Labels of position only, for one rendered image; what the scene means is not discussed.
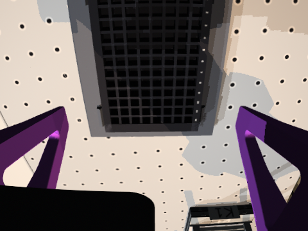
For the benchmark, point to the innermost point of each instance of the grey well plate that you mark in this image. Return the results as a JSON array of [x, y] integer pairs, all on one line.
[[229, 228]]

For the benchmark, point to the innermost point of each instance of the dark grey rack stand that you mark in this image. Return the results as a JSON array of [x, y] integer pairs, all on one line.
[[220, 216]]

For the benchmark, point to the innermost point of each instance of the black flat square plate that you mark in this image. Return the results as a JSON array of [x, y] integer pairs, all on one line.
[[84, 51]]

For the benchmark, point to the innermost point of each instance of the black well plate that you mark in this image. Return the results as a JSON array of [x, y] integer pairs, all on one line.
[[153, 97]]

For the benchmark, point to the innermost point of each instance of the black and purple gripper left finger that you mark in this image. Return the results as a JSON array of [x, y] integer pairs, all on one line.
[[17, 140]]

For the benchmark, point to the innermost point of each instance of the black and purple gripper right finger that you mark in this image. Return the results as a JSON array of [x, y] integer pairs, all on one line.
[[270, 209]]

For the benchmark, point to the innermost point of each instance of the grey perforated base plate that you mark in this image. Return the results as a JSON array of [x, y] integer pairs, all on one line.
[[266, 69]]

